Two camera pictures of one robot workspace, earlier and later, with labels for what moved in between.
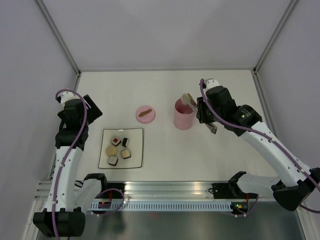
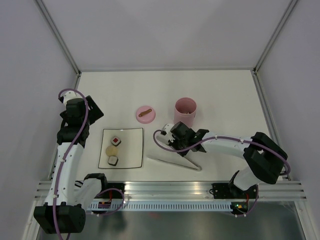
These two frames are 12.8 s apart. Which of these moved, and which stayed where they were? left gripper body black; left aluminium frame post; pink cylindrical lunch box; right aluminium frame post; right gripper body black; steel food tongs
Moved: steel food tongs; right gripper body black
Stayed: right aluminium frame post; left aluminium frame post; left gripper body black; pink cylindrical lunch box
